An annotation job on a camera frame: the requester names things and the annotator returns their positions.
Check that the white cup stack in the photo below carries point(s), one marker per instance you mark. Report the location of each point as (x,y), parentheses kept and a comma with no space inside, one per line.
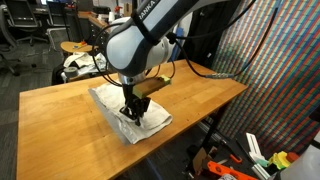
(111,16)

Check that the wooden wrist camera bar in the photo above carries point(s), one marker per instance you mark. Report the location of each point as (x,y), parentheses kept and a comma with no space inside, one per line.
(151,85)

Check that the orange spirit level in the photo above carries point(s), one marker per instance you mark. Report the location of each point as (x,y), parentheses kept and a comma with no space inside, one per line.
(226,170)

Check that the red round cap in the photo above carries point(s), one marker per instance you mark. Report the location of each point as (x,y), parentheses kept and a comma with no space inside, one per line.
(292,157)

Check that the black table leg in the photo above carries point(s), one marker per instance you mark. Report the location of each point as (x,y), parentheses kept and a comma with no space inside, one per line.
(216,128)

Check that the round wooden side table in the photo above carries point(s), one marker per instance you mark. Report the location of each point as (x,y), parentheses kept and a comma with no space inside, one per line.
(70,47)

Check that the grey duct tape roll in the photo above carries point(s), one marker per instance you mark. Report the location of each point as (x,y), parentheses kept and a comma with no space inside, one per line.
(70,71)

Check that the white plastic bucket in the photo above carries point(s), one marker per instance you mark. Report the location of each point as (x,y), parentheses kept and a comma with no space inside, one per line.
(303,166)

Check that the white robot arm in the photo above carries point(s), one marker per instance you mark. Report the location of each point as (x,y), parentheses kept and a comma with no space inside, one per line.
(133,50)

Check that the large cardboard box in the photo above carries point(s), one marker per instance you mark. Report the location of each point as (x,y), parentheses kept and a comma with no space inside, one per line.
(127,10)

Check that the folded cardboard piece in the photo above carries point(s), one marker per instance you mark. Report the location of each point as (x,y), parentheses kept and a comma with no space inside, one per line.
(200,160)

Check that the white plastic bracket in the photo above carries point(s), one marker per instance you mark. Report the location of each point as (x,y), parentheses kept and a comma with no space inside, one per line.
(255,146)

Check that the white woven towel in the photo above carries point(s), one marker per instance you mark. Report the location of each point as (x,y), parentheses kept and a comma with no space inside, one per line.
(156,116)

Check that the aluminium rail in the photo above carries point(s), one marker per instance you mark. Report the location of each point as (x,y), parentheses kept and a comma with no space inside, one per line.
(204,126)

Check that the yellow green plastic part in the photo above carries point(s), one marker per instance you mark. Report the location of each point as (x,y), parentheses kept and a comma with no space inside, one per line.
(279,160)

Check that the black office chair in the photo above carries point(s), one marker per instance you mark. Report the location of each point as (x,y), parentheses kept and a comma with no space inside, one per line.
(6,36)
(23,15)

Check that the white cloth pile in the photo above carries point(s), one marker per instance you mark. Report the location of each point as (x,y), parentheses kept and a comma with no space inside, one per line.
(81,61)

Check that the black hanging cloth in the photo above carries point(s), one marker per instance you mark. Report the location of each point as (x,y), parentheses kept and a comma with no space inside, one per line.
(206,43)

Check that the black pole stand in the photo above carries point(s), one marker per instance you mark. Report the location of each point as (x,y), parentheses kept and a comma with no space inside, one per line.
(134,3)

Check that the blue floor tape strip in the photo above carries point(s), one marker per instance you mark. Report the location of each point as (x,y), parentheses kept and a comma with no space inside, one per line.
(154,170)

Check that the grey duct tape strip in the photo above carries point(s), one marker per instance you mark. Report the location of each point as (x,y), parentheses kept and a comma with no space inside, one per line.
(111,121)

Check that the red spray bottle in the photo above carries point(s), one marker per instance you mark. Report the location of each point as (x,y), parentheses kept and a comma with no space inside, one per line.
(118,10)

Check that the wood topped workbench cabinet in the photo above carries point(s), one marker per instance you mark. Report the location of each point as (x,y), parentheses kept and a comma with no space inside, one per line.
(96,25)

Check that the yellow red small tool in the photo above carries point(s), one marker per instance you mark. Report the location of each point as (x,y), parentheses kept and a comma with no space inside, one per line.
(80,44)

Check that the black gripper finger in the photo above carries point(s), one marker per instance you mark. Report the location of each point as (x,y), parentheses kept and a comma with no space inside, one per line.
(129,114)
(144,108)

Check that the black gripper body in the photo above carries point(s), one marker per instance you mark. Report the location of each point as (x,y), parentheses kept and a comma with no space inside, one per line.
(130,98)

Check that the black low stool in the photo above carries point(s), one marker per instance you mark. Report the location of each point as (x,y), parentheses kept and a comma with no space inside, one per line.
(56,75)

